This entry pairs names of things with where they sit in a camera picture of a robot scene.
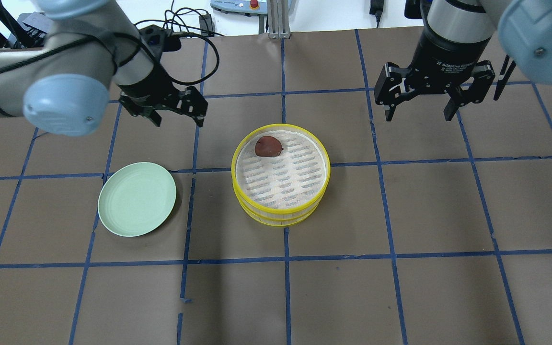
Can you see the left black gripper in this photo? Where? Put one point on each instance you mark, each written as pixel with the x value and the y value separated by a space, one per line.
pixel 147 85

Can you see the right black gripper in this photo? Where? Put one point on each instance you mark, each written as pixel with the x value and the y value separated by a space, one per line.
pixel 443 57

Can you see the brown bun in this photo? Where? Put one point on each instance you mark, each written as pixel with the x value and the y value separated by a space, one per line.
pixel 268 146

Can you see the yellow steamer basket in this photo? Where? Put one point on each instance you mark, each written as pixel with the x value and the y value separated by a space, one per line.
pixel 287 183
pixel 278 220

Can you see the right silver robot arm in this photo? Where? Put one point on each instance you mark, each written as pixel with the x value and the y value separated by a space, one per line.
pixel 519 33

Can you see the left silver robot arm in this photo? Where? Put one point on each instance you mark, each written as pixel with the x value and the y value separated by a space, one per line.
pixel 63 88

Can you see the green plate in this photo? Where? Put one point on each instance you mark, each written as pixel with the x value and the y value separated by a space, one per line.
pixel 137 199

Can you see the teach pendant tablet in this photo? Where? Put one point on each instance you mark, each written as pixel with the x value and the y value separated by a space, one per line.
pixel 244 7

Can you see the aluminium frame post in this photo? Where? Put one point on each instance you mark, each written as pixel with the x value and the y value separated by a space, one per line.
pixel 278 19

